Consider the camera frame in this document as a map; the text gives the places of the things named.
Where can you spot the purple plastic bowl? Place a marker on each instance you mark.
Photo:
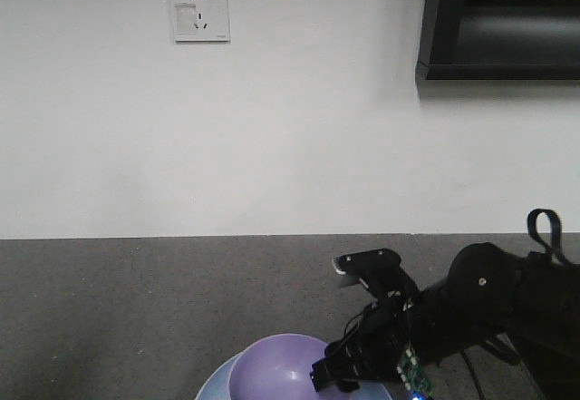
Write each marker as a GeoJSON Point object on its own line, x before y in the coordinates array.
{"type": "Point", "coordinates": [278, 368]}

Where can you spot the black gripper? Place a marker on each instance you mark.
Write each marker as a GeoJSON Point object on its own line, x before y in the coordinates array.
{"type": "Point", "coordinates": [373, 344]}

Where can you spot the black range hood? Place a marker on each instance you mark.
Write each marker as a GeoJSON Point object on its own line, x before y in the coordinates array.
{"type": "Point", "coordinates": [499, 40]}

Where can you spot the light blue plate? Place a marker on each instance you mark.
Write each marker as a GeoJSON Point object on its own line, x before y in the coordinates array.
{"type": "Point", "coordinates": [216, 387]}

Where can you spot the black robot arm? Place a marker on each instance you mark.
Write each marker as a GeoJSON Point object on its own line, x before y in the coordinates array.
{"type": "Point", "coordinates": [522, 310]}

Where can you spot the white wall power socket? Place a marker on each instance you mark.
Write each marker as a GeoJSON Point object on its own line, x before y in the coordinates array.
{"type": "Point", "coordinates": [205, 21]}

